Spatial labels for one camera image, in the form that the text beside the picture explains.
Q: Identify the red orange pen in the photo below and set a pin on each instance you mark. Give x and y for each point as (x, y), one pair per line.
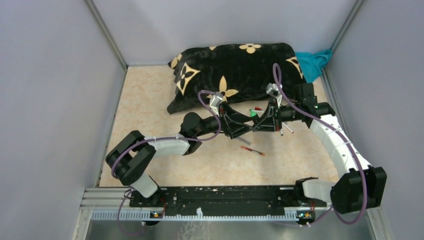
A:
(252, 150)

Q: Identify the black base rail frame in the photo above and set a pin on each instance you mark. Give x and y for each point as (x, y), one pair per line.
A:
(269, 203)

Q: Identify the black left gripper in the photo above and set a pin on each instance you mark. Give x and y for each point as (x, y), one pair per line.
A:
(224, 120)

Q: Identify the white pen with red cap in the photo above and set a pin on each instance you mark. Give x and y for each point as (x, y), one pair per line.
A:
(258, 110)

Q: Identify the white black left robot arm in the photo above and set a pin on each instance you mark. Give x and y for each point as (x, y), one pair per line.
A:
(129, 159)

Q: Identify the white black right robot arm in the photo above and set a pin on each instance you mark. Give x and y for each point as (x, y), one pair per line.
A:
(360, 186)

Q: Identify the grey checkered pen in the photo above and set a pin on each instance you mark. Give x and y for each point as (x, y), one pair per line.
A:
(244, 141)

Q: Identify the black pillow with beige flowers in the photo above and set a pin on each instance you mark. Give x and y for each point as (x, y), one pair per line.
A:
(239, 71)

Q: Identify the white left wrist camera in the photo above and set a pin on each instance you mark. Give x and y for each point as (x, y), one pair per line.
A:
(215, 100)

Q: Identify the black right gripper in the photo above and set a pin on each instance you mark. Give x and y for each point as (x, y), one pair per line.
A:
(265, 125)

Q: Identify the white marker with red tip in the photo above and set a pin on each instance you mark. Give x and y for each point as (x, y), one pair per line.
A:
(288, 128)

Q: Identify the teal cloth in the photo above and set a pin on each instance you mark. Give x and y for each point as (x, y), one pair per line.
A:
(312, 64)

